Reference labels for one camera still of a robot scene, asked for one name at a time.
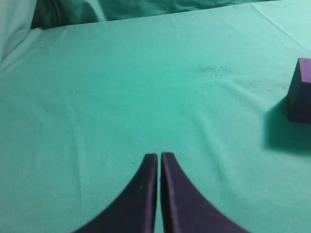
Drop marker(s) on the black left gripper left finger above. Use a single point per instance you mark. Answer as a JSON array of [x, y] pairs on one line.
[[134, 210]]

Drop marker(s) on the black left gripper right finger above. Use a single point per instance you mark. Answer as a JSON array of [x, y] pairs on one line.
[[184, 208]]

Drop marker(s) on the dark cube block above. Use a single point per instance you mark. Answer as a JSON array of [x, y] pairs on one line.
[[299, 93]]

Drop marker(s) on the green table cloth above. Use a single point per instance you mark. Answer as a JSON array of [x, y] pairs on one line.
[[81, 105]]

